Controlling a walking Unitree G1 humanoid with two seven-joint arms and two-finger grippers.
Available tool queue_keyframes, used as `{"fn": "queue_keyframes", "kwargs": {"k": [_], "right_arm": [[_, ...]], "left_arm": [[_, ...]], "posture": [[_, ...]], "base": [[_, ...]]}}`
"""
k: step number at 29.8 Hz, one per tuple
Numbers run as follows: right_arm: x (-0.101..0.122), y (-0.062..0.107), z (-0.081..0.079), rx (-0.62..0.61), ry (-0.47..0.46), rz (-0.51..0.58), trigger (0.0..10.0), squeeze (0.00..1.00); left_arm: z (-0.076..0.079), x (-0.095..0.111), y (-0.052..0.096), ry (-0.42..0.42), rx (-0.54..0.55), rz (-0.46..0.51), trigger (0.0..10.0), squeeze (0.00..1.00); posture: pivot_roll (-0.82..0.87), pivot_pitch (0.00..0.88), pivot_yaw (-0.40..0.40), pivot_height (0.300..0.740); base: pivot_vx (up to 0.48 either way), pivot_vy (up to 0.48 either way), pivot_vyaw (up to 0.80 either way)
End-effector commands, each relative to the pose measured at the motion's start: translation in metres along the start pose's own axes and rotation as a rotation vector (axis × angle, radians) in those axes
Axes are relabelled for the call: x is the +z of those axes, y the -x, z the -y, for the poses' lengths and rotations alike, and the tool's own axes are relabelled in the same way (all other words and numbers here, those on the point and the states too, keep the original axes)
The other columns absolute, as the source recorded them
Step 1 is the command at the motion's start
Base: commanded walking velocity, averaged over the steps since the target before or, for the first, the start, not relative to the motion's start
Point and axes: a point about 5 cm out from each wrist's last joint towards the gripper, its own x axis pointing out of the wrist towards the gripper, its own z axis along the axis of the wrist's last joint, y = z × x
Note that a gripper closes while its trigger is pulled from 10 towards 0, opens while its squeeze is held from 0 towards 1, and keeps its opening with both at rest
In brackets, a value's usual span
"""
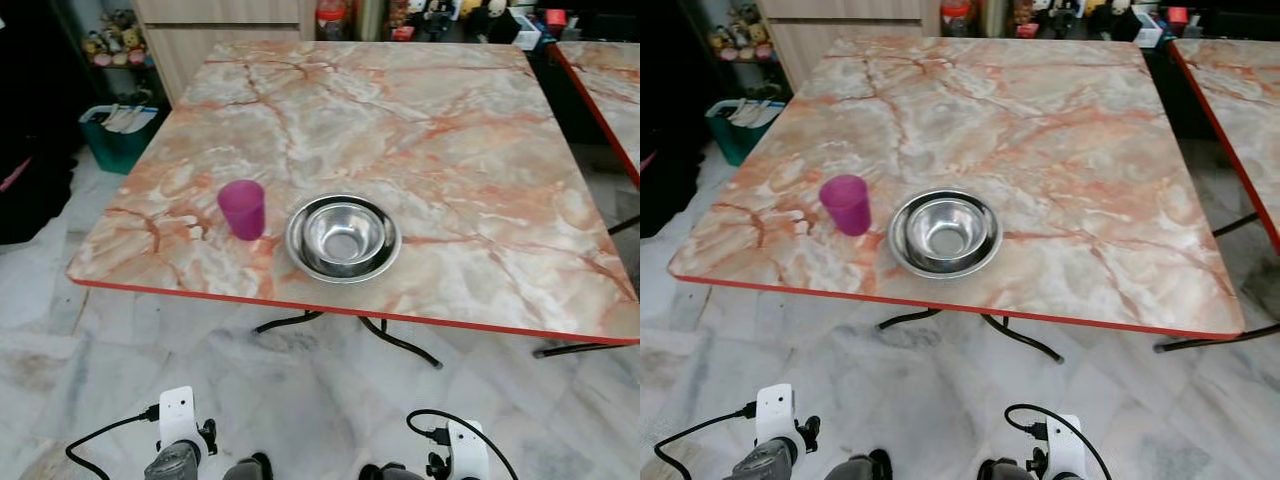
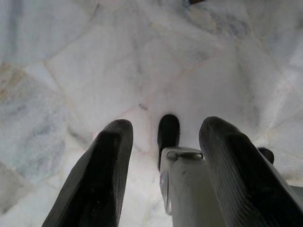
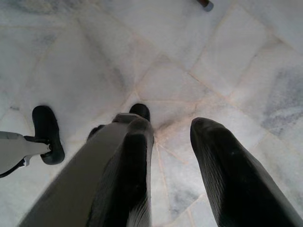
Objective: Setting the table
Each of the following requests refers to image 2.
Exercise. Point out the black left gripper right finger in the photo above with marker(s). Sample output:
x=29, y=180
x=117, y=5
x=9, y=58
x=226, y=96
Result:
x=236, y=170

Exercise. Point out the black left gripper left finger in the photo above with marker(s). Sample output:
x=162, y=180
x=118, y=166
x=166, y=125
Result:
x=101, y=175

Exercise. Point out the black robot right foot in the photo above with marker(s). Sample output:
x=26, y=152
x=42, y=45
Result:
x=266, y=154

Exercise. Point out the black robot foot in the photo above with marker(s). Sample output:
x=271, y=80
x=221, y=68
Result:
x=266, y=154
x=168, y=132

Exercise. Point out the grey robot left leg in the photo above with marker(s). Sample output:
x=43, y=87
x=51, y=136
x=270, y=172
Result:
x=189, y=189

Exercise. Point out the black robot left foot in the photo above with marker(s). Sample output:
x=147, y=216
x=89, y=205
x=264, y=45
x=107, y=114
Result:
x=168, y=132

